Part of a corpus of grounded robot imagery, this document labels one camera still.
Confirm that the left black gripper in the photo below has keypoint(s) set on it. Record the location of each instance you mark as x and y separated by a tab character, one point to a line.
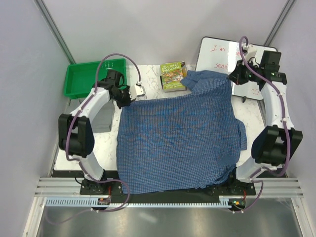
128	102

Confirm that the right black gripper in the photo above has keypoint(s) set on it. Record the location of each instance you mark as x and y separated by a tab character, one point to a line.
237	75

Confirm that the blue plaid long sleeve shirt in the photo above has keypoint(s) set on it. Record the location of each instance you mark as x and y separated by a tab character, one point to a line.
189	141

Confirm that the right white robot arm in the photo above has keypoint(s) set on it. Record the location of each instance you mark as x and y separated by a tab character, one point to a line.
274	147

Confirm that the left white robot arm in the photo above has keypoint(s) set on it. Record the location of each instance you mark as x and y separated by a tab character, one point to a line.
75	133

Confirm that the folded grey shirt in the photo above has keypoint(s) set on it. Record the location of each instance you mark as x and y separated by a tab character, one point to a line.
103	121

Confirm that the green plastic tray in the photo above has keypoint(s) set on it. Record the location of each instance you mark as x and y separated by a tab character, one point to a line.
80	78

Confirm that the green treehouse book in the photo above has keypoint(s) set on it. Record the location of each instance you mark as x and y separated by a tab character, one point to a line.
172	75

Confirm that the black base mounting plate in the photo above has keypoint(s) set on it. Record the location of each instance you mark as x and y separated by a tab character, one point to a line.
232	187

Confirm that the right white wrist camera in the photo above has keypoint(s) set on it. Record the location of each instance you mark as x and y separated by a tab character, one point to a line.
249	51

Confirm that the aluminium frame rail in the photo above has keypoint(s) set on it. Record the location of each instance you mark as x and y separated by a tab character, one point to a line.
273	187

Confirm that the left light blue cable duct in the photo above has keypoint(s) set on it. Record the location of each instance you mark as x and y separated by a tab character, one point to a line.
78	201

